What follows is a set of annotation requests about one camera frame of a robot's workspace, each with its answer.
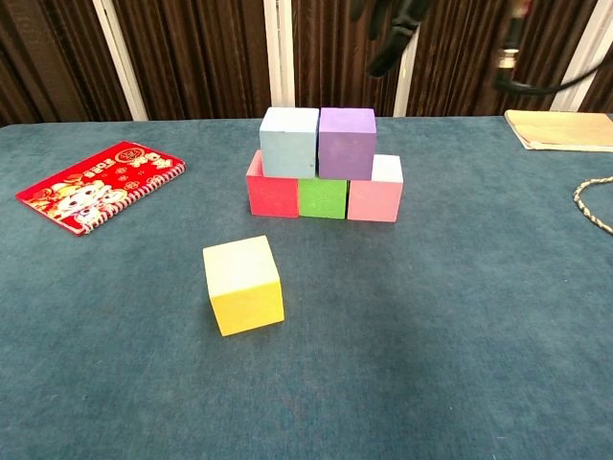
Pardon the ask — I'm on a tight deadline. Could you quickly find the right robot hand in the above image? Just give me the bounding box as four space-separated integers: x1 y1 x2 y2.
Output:
349 0 430 79

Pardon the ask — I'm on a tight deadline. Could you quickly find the purple block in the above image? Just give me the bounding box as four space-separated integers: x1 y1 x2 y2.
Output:
317 106 377 181

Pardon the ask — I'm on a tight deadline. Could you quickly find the light blue block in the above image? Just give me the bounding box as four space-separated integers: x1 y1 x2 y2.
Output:
259 105 321 179

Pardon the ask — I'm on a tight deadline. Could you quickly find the pink foam cube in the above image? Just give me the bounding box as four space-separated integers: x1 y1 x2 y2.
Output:
346 153 404 223

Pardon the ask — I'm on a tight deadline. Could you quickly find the pink block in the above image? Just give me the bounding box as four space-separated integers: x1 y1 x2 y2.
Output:
244 149 301 219

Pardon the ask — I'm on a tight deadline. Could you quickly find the yellow block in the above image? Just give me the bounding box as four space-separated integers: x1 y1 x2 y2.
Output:
201 234 285 337

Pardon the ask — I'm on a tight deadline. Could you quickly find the green foam cube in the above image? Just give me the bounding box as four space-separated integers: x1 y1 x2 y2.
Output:
297 177 350 220

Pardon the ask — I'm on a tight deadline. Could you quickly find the brown kraft paper notepad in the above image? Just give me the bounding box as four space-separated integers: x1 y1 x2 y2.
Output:
504 108 613 153

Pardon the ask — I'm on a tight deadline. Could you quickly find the dark brown pleated curtain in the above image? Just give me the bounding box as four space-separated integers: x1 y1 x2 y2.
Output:
0 0 613 128

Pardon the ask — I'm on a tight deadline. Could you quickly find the red spiral cartoon notebook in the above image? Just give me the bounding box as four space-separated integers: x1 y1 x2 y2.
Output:
14 140 187 238

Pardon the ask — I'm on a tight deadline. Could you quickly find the teal felt table cover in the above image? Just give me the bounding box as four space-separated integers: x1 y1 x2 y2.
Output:
0 113 613 460

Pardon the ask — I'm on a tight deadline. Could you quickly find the white partition frame post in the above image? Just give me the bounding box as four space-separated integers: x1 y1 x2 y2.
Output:
92 0 148 122
262 0 297 111
549 0 613 112
393 23 422 118

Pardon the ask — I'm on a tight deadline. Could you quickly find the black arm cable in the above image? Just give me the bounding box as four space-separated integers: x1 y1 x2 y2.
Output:
492 0 613 96

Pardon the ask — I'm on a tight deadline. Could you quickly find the braided beige rope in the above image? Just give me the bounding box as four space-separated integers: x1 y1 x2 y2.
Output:
572 175 613 236

